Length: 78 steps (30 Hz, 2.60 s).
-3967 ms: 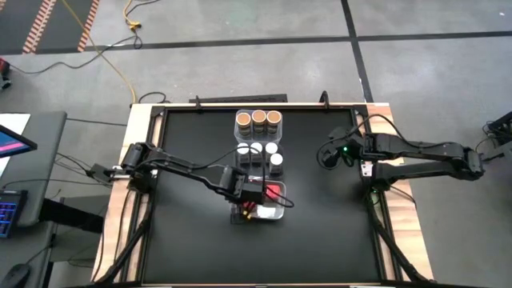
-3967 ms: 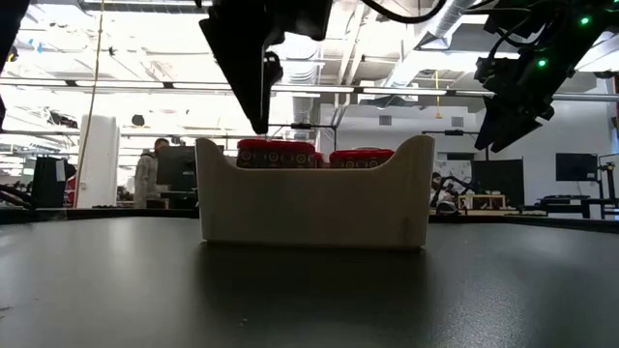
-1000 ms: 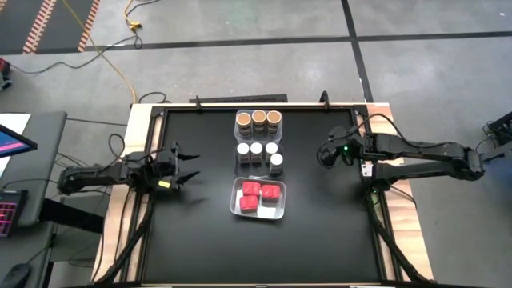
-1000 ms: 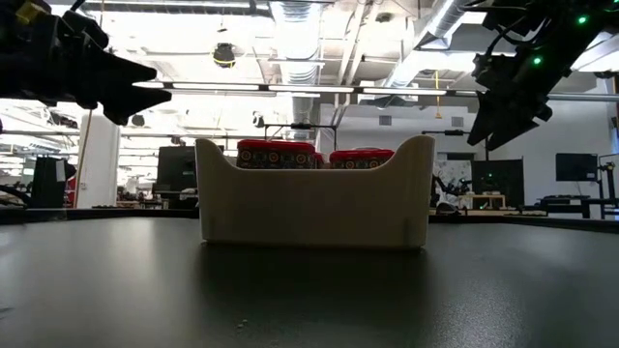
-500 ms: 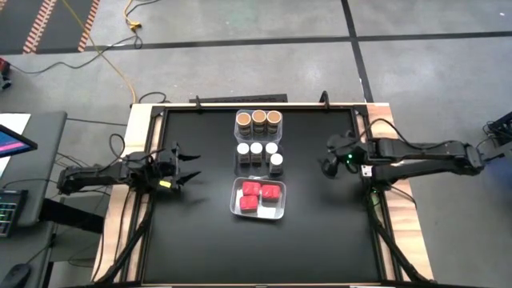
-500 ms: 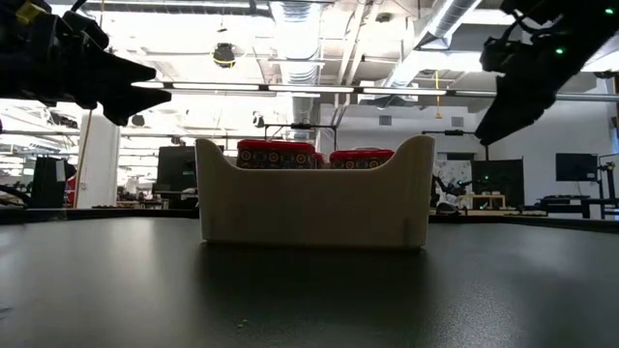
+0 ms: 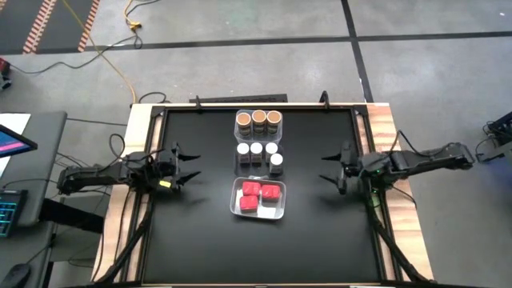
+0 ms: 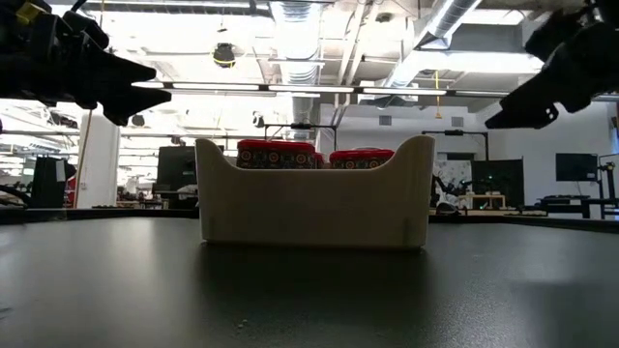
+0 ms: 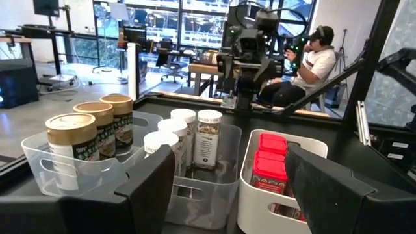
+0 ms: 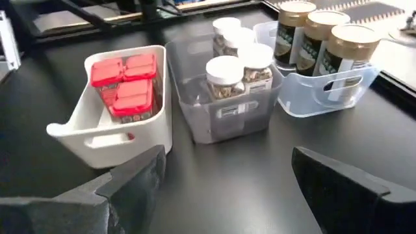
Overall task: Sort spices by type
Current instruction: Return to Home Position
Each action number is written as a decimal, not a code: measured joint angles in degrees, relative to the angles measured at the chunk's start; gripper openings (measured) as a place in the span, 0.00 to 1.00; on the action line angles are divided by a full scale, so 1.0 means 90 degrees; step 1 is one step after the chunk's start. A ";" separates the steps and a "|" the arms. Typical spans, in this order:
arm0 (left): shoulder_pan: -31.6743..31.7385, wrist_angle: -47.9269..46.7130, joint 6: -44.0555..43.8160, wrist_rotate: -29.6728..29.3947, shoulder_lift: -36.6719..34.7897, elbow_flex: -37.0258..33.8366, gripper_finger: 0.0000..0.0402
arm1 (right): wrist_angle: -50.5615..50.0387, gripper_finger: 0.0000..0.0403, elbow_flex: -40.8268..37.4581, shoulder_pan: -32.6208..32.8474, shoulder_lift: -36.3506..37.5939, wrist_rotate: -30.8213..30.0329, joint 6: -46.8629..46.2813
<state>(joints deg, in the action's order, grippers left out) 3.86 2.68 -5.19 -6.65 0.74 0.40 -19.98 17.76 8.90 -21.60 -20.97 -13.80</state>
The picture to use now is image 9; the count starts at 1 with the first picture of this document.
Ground black vertical frame post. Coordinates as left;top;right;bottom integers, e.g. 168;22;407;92
341;0;402;123

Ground white floor platform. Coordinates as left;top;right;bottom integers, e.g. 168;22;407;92
47;73;78;87

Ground black box white labels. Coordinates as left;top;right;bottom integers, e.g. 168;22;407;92
370;133;416;176

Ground white floor post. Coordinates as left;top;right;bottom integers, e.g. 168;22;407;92
126;42;140;101

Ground black angled frame bracket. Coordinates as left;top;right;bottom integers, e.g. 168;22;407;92
376;47;416;98

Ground grey translucent plastic bin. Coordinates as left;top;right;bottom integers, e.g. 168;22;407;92
142;122;243;231

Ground person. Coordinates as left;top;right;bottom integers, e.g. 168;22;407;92
258;25;338;108

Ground black desk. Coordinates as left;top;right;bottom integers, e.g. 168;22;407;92
0;24;72;76

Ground clear plastic bin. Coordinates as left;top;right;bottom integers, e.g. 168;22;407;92
21;110;163;199

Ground black office chair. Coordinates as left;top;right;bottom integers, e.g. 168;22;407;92
160;37;190;84

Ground gold lid spice jar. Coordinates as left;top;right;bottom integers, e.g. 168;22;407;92
44;112;100;192
99;93;134;152
73;101;116;160

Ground black diagonal frame brace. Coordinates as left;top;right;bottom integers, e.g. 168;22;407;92
278;58;367;118

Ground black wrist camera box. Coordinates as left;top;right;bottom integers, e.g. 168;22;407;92
239;28;261;50

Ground black monitor on stand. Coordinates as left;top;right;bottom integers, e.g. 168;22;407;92
32;0;61;18

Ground white plastic bin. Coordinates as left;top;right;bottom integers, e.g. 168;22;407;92
237;129;329;234

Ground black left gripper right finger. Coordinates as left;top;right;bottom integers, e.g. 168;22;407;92
284;142;416;234

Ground silver aluminium bars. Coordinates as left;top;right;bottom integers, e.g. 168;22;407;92
355;100;372;147

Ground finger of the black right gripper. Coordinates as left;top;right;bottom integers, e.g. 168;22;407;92
259;57;278;84
216;53;233;81

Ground blue grey bin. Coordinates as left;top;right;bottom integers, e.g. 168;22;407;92
324;83;348;109

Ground black computer box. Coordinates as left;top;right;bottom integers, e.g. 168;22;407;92
0;58;40;110

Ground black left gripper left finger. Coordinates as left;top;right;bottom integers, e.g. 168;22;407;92
59;145;176;234

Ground black tripod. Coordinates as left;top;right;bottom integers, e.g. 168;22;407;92
337;28;351;71

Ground wooden desk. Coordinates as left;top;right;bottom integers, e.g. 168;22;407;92
187;62;225;98

